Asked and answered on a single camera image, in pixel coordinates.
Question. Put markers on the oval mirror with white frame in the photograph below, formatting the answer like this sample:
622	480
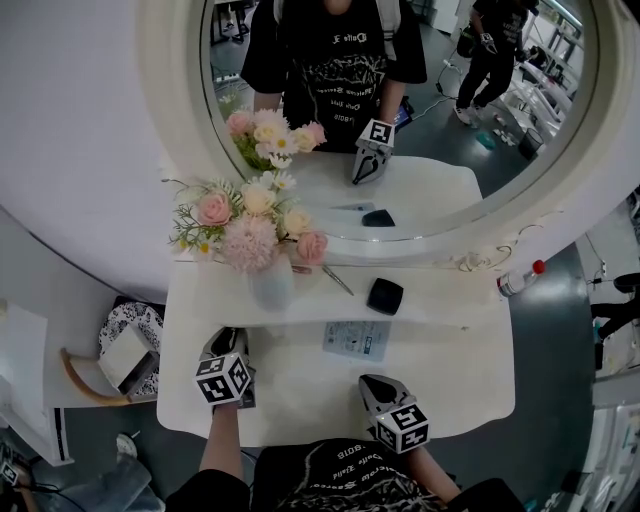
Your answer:
165	100

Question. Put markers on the white box with dark side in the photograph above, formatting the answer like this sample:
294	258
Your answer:
125	357

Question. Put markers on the pale blue flat packet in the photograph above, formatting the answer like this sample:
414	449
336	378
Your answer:
356	341

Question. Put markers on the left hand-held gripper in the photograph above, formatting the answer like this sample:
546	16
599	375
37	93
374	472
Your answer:
222	380

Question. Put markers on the person's right forearm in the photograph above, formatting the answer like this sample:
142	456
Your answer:
437	472

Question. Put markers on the black and white patterned plate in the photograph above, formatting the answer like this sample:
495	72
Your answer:
127	315

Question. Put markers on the person's black printed shirt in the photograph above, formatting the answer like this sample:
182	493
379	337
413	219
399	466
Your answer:
345	480

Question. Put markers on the white dressing table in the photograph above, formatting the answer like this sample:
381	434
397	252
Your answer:
310	395

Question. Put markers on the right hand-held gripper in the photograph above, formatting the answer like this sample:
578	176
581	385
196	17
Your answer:
402	429

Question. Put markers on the person's left forearm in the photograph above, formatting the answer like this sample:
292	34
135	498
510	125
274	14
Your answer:
221	437

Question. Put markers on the black chair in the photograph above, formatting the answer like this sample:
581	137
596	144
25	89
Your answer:
617	310

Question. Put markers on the clear bottle with red cap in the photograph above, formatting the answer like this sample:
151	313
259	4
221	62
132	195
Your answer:
517	280

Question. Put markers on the pale blue vase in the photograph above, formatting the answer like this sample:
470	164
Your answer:
272	287

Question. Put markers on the pink and cream flower bouquet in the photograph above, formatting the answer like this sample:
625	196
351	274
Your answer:
250	225

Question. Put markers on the black square compact case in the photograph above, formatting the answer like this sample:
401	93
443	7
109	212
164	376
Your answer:
385	296

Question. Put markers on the white shelf rack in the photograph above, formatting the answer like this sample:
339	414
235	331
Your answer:
617	450

